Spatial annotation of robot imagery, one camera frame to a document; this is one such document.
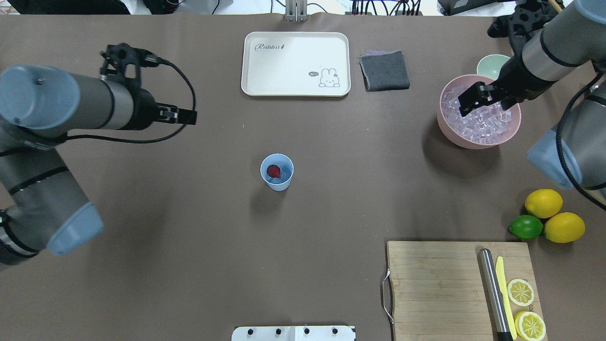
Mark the mint green bowl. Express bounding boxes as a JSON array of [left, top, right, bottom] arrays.
[[476, 54, 510, 80]]

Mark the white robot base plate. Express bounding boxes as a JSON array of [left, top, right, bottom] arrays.
[[231, 325, 357, 341]]

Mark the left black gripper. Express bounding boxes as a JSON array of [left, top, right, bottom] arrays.
[[99, 43, 197, 130]]

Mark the pink bowl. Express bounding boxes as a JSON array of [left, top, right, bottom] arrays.
[[437, 75, 522, 149]]

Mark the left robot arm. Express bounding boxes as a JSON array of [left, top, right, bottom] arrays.
[[0, 43, 197, 270]]

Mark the green lime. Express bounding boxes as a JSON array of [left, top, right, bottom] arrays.
[[508, 215, 544, 239]]

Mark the knife with metal handle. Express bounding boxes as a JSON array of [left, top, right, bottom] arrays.
[[478, 248, 513, 341]]

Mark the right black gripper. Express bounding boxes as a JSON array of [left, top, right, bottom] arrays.
[[457, 2, 557, 117]]

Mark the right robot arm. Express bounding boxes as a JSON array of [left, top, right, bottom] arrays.
[[458, 0, 606, 209]]

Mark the light blue cup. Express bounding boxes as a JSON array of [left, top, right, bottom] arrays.
[[260, 153, 294, 191]]

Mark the cream rabbit tray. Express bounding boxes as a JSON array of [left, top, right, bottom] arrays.
[[241, 32, 351, 97]]

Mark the red strawberry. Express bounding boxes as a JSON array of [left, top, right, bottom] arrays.
[[266, 164, 281, 179]]

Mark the lemon half slice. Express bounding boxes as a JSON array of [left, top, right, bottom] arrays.
[[514, 311, 547, 341], [507, 278, 535, 307]]

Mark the yellow lemon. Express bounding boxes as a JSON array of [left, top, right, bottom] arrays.
[[543, 212, 586, 243], [524, 188, 563, 219]]

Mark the wooden cutting board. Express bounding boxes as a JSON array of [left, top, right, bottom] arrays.
[[386, 241, 537, 341]]

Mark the grey folded cloth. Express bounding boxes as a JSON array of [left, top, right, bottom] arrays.
[[358, 50, 410, 91]]

